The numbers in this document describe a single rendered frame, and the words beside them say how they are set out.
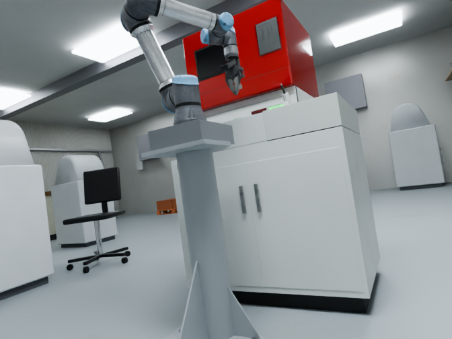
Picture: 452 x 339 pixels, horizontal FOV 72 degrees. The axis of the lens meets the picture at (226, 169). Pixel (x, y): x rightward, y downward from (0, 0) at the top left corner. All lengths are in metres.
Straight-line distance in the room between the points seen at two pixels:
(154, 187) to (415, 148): 7.54
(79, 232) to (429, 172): 6.19
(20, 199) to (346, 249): 2.54
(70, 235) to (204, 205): 4.20
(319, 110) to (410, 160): 5.61
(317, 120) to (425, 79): 6.69
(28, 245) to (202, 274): 2.03
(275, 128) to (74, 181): 4.03
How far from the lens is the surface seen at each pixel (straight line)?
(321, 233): 1.48
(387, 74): 8.11
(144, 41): 1.58
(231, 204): 1.63
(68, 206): 5.33
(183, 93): 1.38
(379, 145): 7.90
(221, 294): 1.38
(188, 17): 1.57
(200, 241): 1.32
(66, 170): 5.37
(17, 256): 3.08
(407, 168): 7.01
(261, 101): 2.26
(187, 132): 1.27
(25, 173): 3.15
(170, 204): 9.07
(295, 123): 1.49
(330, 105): 1.46
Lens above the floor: 0.65
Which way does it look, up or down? 2 degrees up
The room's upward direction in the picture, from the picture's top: 8 degrees counter-clockwise
